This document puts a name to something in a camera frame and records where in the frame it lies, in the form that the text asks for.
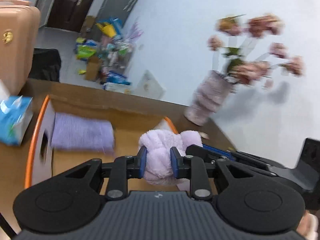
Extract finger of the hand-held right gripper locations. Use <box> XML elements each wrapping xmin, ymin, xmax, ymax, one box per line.
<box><xmin>186</xmin><ymin>144</ymin><xmax>253</xmax><ymax>167</ymax></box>
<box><xmin>202</xmin><ymin>144</ymin><xmax>242</xmax><ymax>157</ymax></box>

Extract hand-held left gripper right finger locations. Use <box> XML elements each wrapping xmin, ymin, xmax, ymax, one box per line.
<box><xmin>170</xmin><ymin>147</ymin><xmax>263</xmax><ymax>201</ymax></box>

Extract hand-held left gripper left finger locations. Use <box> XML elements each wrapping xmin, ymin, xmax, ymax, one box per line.
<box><xmin>54</xmin><ymin>146</ymin><xmax>148</xmax><ymax>200</ymax></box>

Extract cardboard box with orange rim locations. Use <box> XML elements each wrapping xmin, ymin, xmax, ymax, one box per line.
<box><xmin>24</xmin><ymin>94</ymin><xmax>208</xmax><ymax>190</ymax></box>

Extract person's right hand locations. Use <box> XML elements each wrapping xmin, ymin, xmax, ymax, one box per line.
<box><xmin>296</xmin><ymin>212</ymin><xmax>319</xmax><ymax>239</ymax></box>

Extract pink ribbed vase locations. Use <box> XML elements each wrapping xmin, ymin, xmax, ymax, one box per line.
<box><xmin>184</xmin><ymin>70</ymin><xmax>237</xmax><ymax>127</ymax></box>

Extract purple towel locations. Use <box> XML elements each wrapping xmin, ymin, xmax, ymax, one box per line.
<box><xmin>51</xmin><ymin>112</ymin><xmax>115</xmax><ymax>155</ymax></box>

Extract pink artificial flowers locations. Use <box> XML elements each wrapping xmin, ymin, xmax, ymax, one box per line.
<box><xmin>207</xmin><ymin>14</ymin><xmax>305</xmax><ymax>90</ymax></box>

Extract small brown cardboard box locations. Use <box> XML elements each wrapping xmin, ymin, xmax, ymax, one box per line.
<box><xmin>85</xmin><ymin>56</ymin><xmax>103</xmax><ymax>82</ymax></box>

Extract pile of colourful packages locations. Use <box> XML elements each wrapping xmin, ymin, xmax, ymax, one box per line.
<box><xmin>75</xmin><ymin>17</ymin><xmax>144</xmax><ymax>94</ymax></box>

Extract blue tissue pack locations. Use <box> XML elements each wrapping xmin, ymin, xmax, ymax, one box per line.
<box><xmin>0</xmin><ymin>80</ymin><xmax>34</xmax><ymax>147</ymax></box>

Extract black bag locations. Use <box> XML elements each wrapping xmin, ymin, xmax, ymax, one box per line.
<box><xmin>28</xmin><ymin>48</ymin><xmax>62</xmax><ymax>82</ymax></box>

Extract grey fridge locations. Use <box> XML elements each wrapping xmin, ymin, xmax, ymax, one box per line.
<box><xmin>96</xmin><ymin>0</ymin><xmax>148</xmax><ymax>28</ymax></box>

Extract dark brown door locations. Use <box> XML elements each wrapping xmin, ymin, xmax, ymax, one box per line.
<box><xmin>46</xmin><ymin>0</ymin><xmax>104</xmax><ymax>32</ymax></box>

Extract pink suitcase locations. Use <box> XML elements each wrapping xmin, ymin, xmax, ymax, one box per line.
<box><xmin>0</xmin><ymin>0</ymin><xmax>41</xmax><ymax>95</ymax></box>

